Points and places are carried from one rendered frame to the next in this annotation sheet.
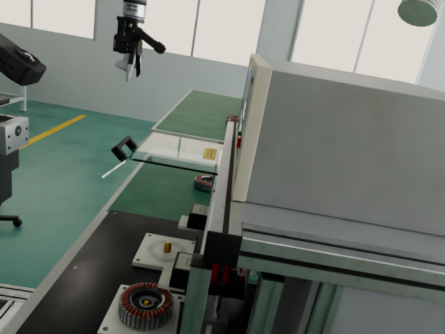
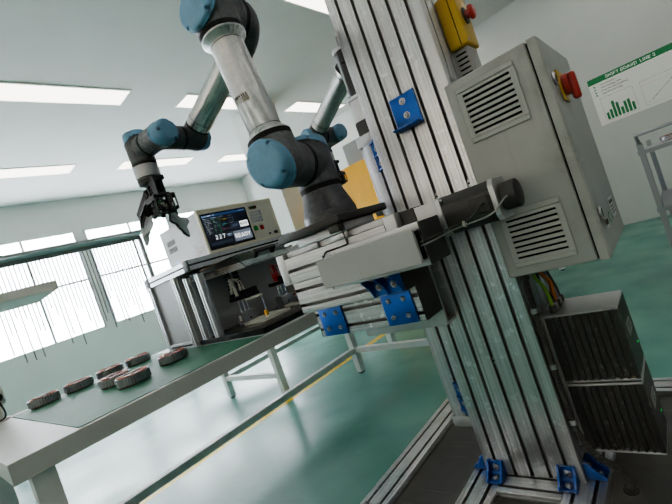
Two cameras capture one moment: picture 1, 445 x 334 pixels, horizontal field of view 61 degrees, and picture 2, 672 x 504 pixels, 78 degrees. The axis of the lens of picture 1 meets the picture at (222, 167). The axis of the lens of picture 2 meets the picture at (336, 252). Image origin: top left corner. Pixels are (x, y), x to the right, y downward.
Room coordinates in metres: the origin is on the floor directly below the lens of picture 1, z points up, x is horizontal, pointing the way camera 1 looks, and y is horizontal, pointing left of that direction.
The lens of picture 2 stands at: (1.97, 1.60, 0.96)
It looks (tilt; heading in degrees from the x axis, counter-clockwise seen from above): 1 degrees down; 222
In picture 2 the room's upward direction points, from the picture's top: 19 degrees counter-clockwise
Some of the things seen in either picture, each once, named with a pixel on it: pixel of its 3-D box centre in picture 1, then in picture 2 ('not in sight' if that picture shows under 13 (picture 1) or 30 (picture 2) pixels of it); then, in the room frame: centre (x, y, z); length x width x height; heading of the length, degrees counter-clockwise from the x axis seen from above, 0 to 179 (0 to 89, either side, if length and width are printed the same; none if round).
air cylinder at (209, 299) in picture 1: (214, 318); (285, 299); (0.65, -0.04, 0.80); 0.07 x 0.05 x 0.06; 0
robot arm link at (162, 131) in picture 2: not in sight; (162, 137); (1.30, 0.47, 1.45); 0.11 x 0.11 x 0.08; 10
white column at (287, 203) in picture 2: not in sight; (289, 215); (-2.29, -2.91, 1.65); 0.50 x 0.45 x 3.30; 90
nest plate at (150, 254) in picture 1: (167, 252); (267, 316); (0.89, 0.11, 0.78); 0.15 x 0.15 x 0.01; 0
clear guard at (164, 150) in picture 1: (183, 162); (244, 261); (0.90, 0.10, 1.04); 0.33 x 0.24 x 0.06; 90
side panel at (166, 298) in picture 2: not in sight; (174, 316); (1.09, -0.29, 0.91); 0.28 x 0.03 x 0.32; 90
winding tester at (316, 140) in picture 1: (339, 126); (221, 234); (0.76, -0.22, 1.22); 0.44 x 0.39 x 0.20; 0
